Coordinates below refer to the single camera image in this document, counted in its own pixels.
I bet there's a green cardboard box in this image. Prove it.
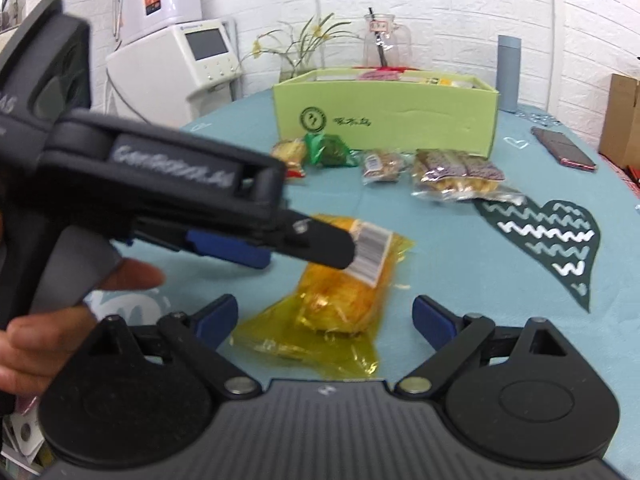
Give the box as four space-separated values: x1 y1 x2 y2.
272 65 500 157

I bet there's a purple brown snack packet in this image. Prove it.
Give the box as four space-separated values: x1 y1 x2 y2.
462 154 507 183
413 149 473 183

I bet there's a clear packet of yellow pastries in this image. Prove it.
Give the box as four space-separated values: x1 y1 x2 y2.
411 175 528 207

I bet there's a small orange snack packet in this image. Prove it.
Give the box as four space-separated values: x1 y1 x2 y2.
271 138 308 179

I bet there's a large yellow snack packet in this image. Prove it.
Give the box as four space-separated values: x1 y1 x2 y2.
229 213 417 379

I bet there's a brown cardboard carton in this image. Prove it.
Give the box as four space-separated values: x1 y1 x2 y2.
598 73 640 169

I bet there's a small brown snack packet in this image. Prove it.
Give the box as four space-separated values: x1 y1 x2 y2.
361 148 404 184

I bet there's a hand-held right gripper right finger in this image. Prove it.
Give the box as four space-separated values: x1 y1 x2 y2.
396 294 565 402

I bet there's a glass vase with flowers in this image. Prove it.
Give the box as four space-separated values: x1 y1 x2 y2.
238 13 352 84

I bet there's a glass pitcher with straw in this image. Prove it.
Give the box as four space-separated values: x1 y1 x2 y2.
362 7 414 69

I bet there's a small green snack packet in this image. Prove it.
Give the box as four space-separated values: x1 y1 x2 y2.
304 133 360 168

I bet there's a white wall cable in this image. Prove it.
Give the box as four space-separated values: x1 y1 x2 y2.
309 0 327 69

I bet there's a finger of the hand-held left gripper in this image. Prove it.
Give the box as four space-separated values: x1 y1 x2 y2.
132 219 274 270
270 209 357 270

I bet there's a red patterned cloth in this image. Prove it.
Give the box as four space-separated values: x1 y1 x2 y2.
619 164 640 200

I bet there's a white water purifier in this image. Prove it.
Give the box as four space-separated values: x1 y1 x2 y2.
113 0 204 47

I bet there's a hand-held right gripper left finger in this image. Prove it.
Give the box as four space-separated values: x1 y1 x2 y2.
90 294 263 401

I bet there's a smartphone with red case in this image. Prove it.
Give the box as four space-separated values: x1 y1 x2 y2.
530 126 599 172

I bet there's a grey insulated bottle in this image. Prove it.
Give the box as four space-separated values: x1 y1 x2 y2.
496 34 523 114

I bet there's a white appliance with screen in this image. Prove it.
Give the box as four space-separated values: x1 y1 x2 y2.
104 18 244 129

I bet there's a person's left hand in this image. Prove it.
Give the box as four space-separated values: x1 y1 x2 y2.
0 258 166 404

